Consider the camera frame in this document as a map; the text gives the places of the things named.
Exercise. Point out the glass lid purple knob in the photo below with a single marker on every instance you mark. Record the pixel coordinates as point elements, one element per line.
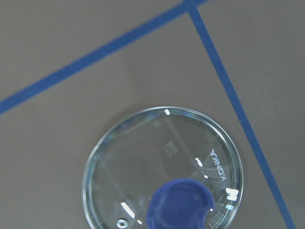
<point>163,168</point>

